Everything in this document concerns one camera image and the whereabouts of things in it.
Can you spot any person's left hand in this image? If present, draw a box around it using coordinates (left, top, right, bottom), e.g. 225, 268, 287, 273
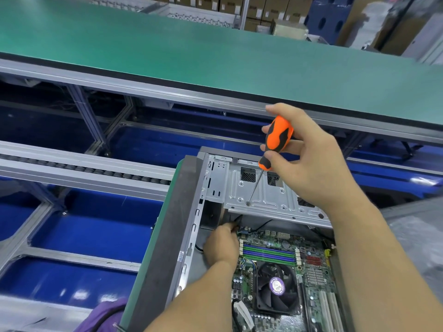
204, 222, 241, 271

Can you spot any person's left forearm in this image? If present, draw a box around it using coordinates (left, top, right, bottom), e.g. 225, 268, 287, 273
144, 259, 241, 332

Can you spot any person's right forearm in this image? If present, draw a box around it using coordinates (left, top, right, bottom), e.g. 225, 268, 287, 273
327, 195, 443, 332

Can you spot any black processor cooling fan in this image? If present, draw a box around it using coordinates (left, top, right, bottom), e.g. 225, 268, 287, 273
254, 261, 302, 316

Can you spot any brown cardboard sheet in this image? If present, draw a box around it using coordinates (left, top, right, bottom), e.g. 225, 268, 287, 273
336, 0, 385, 48

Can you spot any grey metal computer case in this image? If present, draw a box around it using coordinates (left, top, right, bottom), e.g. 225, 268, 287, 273
119, 147, 357, 332

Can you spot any beige metal box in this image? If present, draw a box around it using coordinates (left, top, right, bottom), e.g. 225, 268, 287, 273
271, 19, 309, 41

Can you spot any person's right hand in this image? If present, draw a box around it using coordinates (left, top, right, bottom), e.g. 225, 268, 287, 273
260, 103, 365, 218

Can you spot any green computer motherboard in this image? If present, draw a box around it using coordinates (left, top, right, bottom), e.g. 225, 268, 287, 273
231, 226, 342, 332

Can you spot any small silver chipset heatsink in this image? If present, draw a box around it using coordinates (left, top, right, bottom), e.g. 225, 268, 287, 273
306, 267, 330, 287

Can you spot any purple garment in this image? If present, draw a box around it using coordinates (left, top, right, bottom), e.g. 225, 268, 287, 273
74, 296, 129, 332

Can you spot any stack of cardboard boxes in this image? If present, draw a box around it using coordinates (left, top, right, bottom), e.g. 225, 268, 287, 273
152, 0, 315, 32

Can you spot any silver metal drive cage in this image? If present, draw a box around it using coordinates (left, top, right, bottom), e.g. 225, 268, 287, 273
204, 154, 333, 229

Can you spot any orange and black screwdriver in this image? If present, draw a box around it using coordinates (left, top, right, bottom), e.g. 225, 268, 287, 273
246, 115, 295, 207

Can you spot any aluminium workbench frame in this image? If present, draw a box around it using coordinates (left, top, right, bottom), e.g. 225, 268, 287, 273
0, 52, 443, 159

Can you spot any conveyor roller rail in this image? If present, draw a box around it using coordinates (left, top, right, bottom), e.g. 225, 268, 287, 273
0, 141, 176, 202

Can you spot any stack of blue plastic pallets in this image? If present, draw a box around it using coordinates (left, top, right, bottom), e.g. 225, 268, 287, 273
305, 0, 354, 45

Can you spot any grey plastic sheet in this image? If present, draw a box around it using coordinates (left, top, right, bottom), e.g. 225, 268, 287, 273
380, 196, 443, 298

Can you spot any black internal cable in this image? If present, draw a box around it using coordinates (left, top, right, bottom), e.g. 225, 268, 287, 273
231, 299, 248, 332

